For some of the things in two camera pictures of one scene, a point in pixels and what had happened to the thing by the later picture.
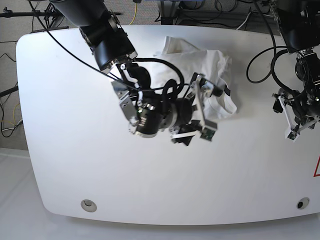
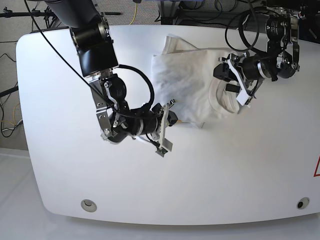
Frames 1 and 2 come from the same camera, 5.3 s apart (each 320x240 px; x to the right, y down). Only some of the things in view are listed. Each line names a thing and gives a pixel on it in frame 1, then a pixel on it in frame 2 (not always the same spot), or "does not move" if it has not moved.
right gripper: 306,108 to 247,71
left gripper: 200,86 to 154,121
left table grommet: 89,205 does not move
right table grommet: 303,203 does not move
